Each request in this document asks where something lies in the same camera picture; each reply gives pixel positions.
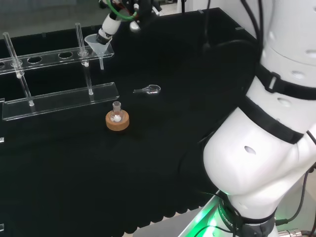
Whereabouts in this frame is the clear glass weighing funnel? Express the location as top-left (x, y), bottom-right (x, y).
top-left (132, 83), bottom-right (162, 96)

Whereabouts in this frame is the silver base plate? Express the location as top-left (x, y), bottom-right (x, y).
top-left (133, 191), bottom-right (223, 237)

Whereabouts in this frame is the clear plastic funnel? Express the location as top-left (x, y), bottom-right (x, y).
top-left (84, 34), bottom-right (113, 71)

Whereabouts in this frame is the black bench cloth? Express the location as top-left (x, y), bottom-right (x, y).
top-left (0, 7), bottom-right (265, 235)

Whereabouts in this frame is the clear acrylic funnel stand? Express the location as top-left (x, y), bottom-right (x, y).
top-left (0, 22), bottom-right (120, 121)

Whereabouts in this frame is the clear acrylic rack edge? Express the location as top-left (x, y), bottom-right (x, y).
top-left (0, 97), bottom-right (5, 144)

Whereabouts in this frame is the black cable bundle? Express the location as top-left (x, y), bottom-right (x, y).
top-left (239, 0), bottom-right (264, 46)

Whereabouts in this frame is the black cable at arm base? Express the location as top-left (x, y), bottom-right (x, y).
top-left (275, 167), bottom-right (316, 226)

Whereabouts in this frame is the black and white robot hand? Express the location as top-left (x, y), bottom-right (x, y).
top-left (97, 0), bottom-right (163, 45)

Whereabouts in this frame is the cork ring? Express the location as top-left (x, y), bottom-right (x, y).
top-left (105, 110), bottom-right (130, 131)

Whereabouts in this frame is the small round-bottom glass flask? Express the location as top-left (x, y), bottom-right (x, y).
top-left (110, 101), bottom-right (123, 123)

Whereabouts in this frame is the green cable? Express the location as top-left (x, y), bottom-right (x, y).
top-left (106, 0), bottom-right (138, 22)

